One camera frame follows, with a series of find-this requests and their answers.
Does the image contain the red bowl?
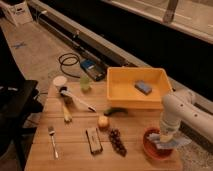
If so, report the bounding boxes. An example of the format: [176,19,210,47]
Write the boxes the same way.
[142,127,173,161]

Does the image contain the green pepper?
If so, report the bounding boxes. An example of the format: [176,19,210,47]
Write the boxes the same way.
[103,108,128,116]

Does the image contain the blue grey towel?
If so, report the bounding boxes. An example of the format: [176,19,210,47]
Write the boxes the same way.
[147,133,191,149]

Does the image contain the silver fork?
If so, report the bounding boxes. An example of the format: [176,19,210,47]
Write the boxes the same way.
[48,126,59,159]

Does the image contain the yellow plastic bin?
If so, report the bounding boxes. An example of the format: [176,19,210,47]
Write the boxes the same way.
[107,67,172,110]

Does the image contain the black whiteboard eraser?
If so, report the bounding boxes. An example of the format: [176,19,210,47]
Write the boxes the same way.
[86,127,103,155]

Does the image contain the blue sponge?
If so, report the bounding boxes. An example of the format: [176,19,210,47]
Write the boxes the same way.
[135,80,152,95]

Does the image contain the white cardboard box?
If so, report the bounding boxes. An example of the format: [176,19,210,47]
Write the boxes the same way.
[0,0,33,27]

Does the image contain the black chair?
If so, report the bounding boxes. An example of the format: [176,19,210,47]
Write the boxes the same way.
[0,79,44,171]

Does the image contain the green plastic cup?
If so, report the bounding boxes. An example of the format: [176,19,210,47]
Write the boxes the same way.
[80,76,90,92]

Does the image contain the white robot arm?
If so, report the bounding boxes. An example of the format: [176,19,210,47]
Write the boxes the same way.
[160,89,213,143]

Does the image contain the blue black electronic box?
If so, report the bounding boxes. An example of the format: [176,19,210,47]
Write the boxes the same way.
[80,59,105,81]

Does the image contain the black coiled cable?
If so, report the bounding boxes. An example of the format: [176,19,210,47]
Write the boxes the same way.
[58,52,83,80]

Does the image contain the dark grape bunch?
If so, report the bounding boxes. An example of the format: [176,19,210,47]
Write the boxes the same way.
[108,129,127,157]

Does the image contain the yellow apple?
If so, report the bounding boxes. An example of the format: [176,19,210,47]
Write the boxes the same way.
[97,116,110,130]

